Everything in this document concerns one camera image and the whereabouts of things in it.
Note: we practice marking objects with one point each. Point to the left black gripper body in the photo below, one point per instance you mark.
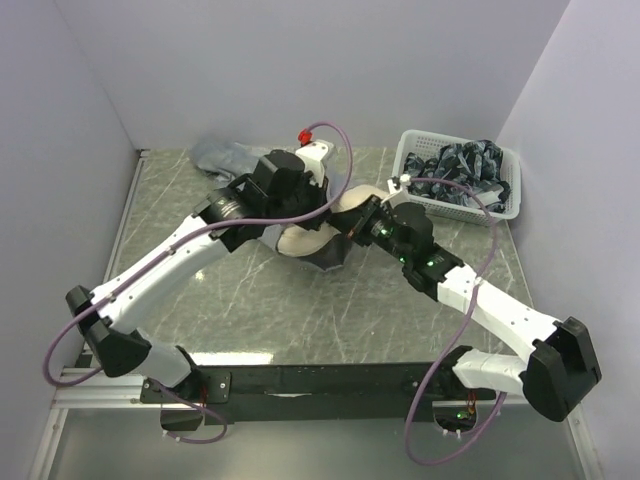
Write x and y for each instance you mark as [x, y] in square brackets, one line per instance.
[306, 197]

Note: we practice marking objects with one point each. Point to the black base bar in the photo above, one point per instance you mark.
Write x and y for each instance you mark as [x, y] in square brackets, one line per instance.
[225, 395]

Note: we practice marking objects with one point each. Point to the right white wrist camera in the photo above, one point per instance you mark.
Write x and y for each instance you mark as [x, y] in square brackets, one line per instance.
[397, 187]

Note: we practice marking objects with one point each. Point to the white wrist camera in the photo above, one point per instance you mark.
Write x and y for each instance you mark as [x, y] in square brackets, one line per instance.
[397, 187]
[315, 154]

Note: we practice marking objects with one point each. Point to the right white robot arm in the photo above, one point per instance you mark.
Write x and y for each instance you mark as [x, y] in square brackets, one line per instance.
[553, 364]

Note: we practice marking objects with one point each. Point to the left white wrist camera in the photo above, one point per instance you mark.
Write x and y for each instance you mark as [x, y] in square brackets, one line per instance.
[315, 154]

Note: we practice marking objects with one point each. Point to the dark patterned cloth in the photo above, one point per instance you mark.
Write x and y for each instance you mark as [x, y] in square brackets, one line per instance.
[476, 165]

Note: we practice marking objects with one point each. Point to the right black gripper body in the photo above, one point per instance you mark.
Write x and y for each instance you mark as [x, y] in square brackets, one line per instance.
[375, 225]

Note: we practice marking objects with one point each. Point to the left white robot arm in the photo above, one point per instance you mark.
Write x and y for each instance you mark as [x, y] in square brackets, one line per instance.
[110, 315]

